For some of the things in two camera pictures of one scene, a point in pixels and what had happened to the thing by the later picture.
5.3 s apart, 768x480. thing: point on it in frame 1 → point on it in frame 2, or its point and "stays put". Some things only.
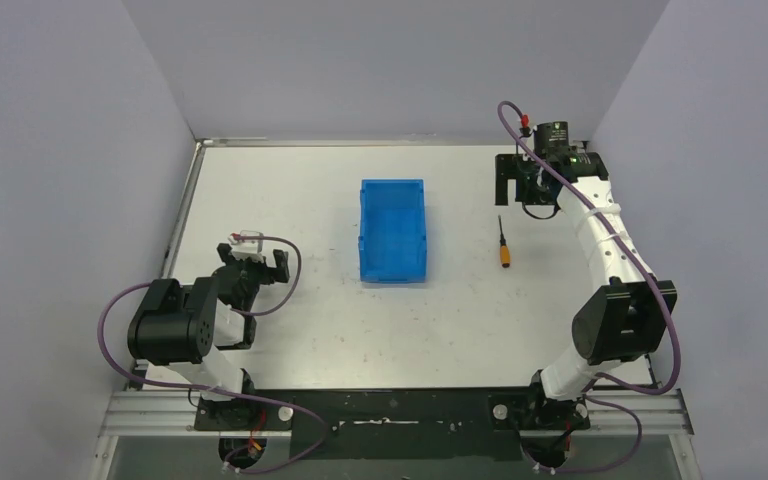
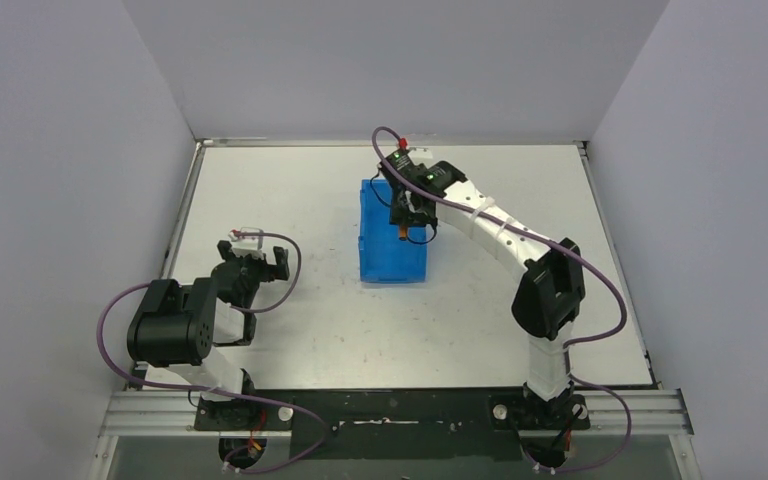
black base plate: (394, 424) stays put
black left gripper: (259, 268) stays put
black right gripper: (514, 166) → (399, 217)
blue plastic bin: (392, 243) stays put
